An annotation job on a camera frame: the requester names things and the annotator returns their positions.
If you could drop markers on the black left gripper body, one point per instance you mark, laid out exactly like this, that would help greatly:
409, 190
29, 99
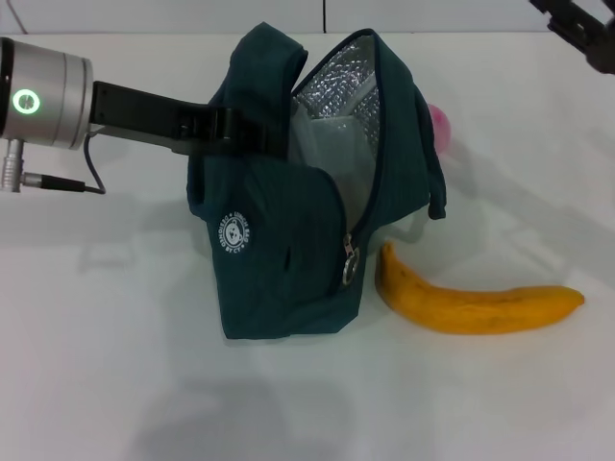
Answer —
144, 117

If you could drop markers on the clear container blue seal lid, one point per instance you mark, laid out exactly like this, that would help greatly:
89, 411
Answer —
336, 153

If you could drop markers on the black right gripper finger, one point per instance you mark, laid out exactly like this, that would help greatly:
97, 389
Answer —
545, 5

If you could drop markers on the pink peach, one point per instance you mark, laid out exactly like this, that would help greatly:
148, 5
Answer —
442, 127

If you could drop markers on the yellow banana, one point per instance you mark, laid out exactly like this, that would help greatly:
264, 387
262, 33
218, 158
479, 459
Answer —
456, 312

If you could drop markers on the dark teal lunch bag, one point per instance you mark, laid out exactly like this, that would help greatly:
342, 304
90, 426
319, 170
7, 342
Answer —
269, 288

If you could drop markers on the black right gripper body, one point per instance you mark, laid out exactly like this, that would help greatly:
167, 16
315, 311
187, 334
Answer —
591, 29

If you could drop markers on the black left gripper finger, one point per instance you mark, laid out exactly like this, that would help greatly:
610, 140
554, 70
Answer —
254, 139

